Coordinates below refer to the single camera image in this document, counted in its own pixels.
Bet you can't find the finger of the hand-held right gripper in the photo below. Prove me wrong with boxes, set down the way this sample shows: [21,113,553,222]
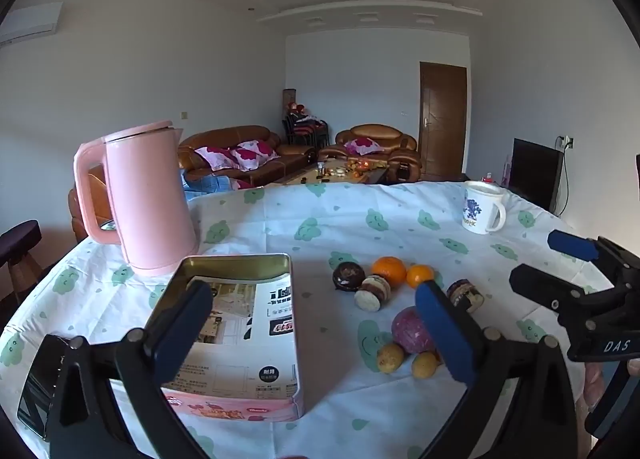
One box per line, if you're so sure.
[509,263,631,335]
[547,230,640,285]

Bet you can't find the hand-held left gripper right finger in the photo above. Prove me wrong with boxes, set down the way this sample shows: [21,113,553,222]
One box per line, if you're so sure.
[415,280,583,459]

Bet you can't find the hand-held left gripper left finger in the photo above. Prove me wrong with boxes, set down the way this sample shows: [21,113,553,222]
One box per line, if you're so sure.
[45,280,216,459]

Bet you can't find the purple onion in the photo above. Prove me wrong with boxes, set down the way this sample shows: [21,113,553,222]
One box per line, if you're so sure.
[391,306,437,355]

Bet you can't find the small brown labelled jar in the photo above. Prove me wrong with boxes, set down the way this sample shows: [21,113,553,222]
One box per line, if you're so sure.
[446,279,485,314]

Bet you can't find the brownish yellow round fruit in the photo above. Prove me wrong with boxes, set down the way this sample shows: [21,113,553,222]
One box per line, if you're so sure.
[376,343,406,375]

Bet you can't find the small orange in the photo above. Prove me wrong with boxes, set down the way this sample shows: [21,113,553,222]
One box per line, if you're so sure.
[406,264,437,290]

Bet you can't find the rectangular metal tin box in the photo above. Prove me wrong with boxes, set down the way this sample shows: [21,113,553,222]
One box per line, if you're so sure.
[145,253,306,422]

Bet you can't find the brown white round snack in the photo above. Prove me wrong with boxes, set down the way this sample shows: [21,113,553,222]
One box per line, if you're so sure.
[354,275,392,312]

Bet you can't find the large orange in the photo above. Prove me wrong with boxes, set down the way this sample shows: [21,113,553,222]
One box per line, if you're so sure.
[371,256,407,288]

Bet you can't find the dark purple passion fruit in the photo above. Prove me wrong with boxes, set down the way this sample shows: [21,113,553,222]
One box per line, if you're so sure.
[332,262,367,292]

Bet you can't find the black television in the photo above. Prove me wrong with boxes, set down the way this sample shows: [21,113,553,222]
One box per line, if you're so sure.
[507,138,560,212]

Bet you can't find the printed paper sheet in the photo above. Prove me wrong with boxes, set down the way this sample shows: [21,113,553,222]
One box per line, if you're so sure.
[187,275,298,402]

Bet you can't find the white printed mug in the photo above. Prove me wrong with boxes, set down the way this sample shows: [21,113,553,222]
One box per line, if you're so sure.
[461,180,507,235]

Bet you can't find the pink electric kettle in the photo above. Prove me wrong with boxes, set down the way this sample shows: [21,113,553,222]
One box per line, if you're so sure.
[74,120,200,276]

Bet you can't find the blue checked clothes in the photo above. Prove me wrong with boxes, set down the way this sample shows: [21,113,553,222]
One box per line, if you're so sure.
[182,174,236,194]

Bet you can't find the black smartphone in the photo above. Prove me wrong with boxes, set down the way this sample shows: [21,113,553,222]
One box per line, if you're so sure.
[16,334,71,442]

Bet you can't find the brown leather chair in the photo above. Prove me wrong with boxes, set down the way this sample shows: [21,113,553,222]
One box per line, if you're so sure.
[68,173,121,242]

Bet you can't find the white cloud print tablecloth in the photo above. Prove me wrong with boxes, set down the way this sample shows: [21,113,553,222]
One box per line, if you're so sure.
[0,180,621,459]

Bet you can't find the pink floral pillow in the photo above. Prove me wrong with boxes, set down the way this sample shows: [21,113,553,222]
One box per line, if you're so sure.
[350,137,383,156]
[236,140,279,170]
[195,146,241,170]

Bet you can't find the brown wooden door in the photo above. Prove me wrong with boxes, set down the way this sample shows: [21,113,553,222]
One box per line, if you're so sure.
[419,61,468,177]

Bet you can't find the dark round stool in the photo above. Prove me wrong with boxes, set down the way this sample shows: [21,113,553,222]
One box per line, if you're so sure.
[0,220,43,305]

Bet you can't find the wooden coffee table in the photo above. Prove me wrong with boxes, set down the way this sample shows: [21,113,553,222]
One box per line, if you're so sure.
[274,161,388,187]

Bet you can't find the brown leather armchair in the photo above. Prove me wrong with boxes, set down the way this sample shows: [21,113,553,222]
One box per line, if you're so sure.
[318,124,422,183]

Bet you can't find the brown leather sofa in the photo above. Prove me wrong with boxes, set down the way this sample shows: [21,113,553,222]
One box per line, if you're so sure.
[177,125,318,187]

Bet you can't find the stacked dark chairs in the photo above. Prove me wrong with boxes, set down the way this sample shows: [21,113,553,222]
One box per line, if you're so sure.
[282,89,328,147]

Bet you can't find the white air conditioner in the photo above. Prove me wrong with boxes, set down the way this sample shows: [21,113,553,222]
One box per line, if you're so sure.
[0,1,64,46]

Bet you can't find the black power cable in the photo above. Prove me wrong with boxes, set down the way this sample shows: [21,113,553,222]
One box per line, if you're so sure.
[557,135,573,214]

